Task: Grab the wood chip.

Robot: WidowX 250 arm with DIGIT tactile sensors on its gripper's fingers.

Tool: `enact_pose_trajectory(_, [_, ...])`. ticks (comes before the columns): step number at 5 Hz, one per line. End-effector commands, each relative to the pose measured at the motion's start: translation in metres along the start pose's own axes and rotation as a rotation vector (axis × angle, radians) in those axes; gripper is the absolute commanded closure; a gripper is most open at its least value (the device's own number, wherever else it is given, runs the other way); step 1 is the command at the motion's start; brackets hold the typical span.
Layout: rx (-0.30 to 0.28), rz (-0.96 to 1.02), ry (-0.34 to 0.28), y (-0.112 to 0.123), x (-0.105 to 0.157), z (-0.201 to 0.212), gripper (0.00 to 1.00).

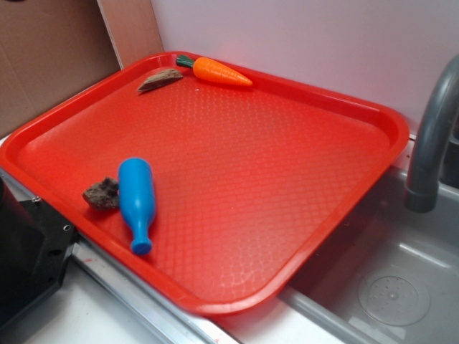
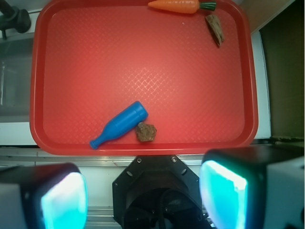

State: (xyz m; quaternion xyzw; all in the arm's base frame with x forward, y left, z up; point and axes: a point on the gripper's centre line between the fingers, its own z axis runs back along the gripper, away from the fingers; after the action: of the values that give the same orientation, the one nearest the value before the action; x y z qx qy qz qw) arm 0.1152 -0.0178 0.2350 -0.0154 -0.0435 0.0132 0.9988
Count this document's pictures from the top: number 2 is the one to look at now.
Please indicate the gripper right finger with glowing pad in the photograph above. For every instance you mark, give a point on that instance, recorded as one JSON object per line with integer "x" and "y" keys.
{"x": 255, "y": 187}

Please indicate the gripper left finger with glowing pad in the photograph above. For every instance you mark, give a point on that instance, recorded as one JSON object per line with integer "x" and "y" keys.
{"x": 43, "y": 197}

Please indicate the brown wood chip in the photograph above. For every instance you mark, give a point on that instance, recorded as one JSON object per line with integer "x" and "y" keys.
{"x": 216, "y": 29}

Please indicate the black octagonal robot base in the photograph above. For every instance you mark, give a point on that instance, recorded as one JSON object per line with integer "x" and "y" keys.
{"x": 158, "y": 192}

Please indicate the blue toy bottle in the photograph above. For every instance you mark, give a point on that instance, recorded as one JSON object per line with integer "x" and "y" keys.
{"x": 121, "y": 124}

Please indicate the brown rock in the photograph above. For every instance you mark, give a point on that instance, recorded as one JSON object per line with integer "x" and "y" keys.
{"x": 145, "y": 132}

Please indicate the red plastic tray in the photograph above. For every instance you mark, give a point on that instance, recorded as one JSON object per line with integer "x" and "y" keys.
{"x": 94, "y": 58}

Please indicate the black clamp fixture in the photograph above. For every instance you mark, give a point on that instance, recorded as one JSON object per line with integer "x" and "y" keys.
{"x": 13, "y": 18}

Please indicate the orange toy carrot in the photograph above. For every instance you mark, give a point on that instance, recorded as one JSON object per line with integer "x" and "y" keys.
{"x": 182, "y": 6}

